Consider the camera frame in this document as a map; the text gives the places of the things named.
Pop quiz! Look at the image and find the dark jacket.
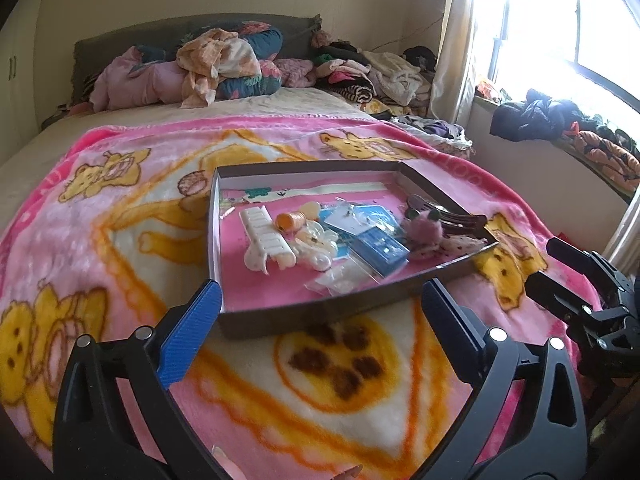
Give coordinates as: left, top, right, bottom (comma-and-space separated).
489, 88, 583, 144

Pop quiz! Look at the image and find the cream curtain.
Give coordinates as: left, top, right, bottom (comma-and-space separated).
429, 0, 507, 137

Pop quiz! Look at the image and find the spotted white scrunchie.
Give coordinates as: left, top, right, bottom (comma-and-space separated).
409, 236, 490, 262

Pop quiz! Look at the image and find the small orange cup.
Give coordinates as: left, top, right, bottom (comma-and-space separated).
273, 200, 322, 236

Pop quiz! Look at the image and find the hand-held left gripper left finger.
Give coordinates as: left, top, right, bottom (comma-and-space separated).
52, 279, 236, 480

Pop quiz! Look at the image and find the brown comb hair clip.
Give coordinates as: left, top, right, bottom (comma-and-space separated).
406, 194, 489, 239

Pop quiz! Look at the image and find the white claw hair clip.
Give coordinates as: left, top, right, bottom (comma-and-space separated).
239, 207, 294, 276

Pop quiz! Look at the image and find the clear plastic packet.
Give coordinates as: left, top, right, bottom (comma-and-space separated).
304, 264, 377, 297

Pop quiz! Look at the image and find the white wardrobe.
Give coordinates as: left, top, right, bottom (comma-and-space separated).
0, 10, 47, 161

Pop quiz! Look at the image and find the orange floral cloth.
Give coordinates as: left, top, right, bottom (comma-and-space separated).
175, 27, 263, 109

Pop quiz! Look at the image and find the orange and black cloth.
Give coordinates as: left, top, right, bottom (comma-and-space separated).
562, 119, 640, 198

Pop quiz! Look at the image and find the dark blue floral quilt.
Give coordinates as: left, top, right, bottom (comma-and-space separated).
214, 21, 285, 102

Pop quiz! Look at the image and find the pink printed blanket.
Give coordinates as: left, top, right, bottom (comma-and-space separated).
0, 114, 603, 480

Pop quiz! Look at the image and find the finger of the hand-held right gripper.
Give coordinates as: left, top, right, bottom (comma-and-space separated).
524, 267, 640, 377
546, 237, 640, 311

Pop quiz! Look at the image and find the window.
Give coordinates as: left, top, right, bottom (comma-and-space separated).
475, 0, 640, 128

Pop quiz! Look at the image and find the bed with beige sheet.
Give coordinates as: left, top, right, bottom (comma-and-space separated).
0, 84, 383, 171

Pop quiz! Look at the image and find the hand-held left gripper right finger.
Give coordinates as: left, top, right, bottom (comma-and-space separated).
410, 277, 589, 480

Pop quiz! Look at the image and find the brown cardboard box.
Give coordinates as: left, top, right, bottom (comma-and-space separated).
207, 160, 502, 339

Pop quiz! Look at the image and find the person's left hand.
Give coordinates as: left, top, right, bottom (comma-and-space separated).
212, 447, 365, 480

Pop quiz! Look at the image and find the pile of mixed clothes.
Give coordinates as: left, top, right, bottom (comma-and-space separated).
311, 29, 475, 155

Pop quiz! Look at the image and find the dark grey headboard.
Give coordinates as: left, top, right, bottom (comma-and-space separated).
70, 12, 323, 107

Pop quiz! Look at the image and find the pink furry hair tie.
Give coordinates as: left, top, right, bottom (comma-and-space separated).
401, 208, 444, 244

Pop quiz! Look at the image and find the small blue box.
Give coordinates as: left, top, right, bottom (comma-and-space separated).
349, 226, 411, 279

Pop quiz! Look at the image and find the blue printed card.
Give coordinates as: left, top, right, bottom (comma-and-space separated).
319, 203, 397, 242

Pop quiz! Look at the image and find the pink fluffy garment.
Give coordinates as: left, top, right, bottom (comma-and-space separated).
260, 56, 317, 90

